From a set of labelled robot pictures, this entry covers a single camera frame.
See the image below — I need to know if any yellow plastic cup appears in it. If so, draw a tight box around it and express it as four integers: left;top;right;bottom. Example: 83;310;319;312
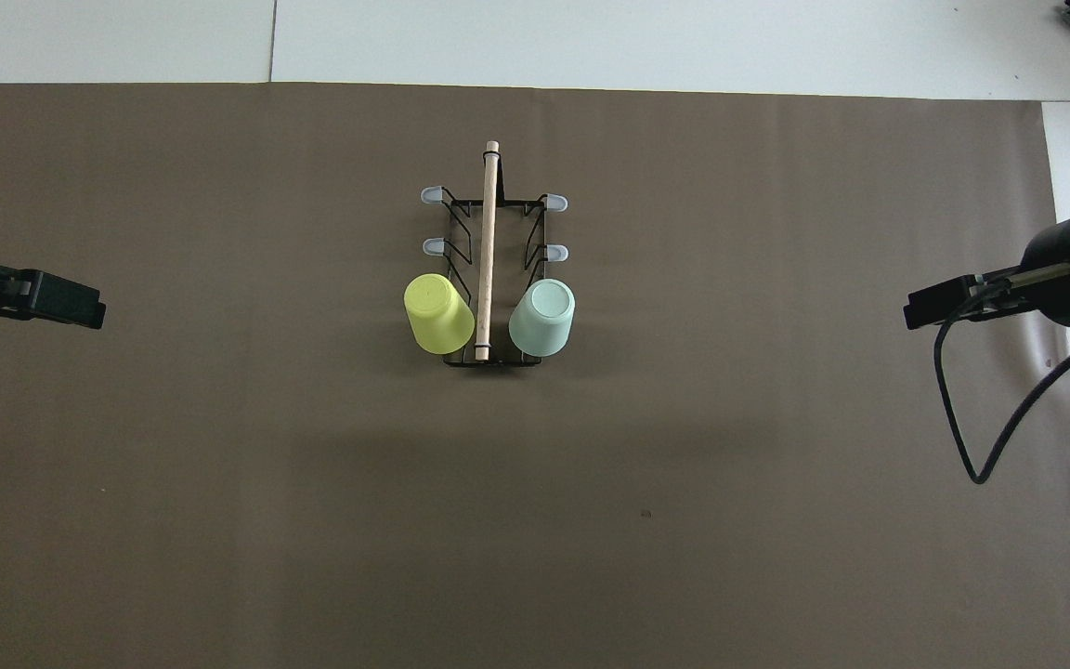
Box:
403;272;476;355

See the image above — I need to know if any light green plastic cup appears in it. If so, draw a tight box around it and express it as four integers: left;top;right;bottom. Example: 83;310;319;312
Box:
508;278;577;358

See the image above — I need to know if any brown paper table mat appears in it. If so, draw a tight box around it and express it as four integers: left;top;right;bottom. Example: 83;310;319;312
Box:
0;82;1070;669

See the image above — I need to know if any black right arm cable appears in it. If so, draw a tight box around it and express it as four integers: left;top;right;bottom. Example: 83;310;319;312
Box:
933;279;1070;486

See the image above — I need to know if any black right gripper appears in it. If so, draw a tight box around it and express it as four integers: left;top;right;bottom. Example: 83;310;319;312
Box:
903;215;1070;333

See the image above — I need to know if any black wire cup rack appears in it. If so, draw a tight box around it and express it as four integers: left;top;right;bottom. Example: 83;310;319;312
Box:
419;140;569;368

